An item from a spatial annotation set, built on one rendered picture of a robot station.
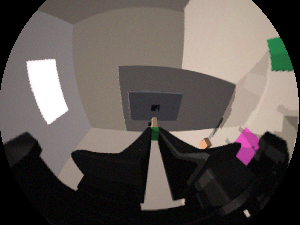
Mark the small orange block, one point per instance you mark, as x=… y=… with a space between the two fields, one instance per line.
x=205 y=143

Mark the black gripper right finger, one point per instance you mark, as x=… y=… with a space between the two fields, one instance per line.
x=185 y=164

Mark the pink square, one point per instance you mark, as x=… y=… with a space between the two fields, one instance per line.
x=249 y=146

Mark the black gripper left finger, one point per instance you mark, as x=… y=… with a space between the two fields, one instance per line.
x=128 y=167

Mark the green flat square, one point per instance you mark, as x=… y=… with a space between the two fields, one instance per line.
x=279 y=55

